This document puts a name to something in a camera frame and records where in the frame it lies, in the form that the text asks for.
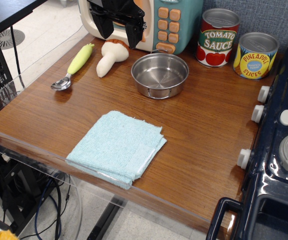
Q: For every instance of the light blue towel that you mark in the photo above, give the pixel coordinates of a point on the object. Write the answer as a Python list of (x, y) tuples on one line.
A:
[(117, 149)]

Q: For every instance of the tomato sauce can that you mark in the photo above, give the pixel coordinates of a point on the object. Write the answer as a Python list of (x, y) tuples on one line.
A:
[(217, 35)]

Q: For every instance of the plush mushroom toy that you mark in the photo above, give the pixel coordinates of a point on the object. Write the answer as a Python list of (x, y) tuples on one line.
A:
[(113, 50)]

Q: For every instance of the spoon with green handle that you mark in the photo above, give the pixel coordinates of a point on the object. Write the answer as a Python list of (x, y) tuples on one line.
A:
[(76, 64)]

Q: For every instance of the black desk at left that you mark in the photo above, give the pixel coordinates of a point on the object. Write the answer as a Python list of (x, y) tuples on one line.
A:
[(13, 11)]

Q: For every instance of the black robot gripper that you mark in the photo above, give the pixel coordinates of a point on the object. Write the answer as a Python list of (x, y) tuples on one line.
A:
[(125, 12)]

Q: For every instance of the white stove knob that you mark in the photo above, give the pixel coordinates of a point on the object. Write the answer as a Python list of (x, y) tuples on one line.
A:
[(257, 113), (243, 158), (263, 94)]

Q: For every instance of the white stove knob bottom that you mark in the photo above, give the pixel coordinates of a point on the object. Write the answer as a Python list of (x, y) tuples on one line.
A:
[(243, 158)]

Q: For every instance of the black table leg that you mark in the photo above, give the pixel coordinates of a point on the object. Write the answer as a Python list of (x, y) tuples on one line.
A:
[(104, 222)]

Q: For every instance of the white stove knob middle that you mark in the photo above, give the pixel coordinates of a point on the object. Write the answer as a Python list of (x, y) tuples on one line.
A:
[(257, 113)]

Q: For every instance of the stainless steel pot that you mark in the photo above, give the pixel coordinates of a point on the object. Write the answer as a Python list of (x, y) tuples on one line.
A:
[(159, 75)]

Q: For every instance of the round floor drain grate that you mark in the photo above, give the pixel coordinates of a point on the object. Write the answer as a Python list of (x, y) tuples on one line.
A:
[(9, 38)]

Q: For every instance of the toy microwave oven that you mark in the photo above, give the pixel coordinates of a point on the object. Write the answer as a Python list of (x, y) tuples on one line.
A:
[(168, 25)]

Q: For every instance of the dark blue toy stove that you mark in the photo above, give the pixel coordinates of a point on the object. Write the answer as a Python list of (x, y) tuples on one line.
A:
[(262, 213)]

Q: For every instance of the white stove knob top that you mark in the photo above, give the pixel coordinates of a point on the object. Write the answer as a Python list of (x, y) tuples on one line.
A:
[(263, 94)]

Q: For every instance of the pineapple slices can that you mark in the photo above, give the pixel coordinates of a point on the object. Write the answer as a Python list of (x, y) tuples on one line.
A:
[(255, 55)]

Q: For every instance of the clear acrylic table guard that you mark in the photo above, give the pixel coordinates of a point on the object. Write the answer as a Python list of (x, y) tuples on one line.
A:
[(43, 125)]

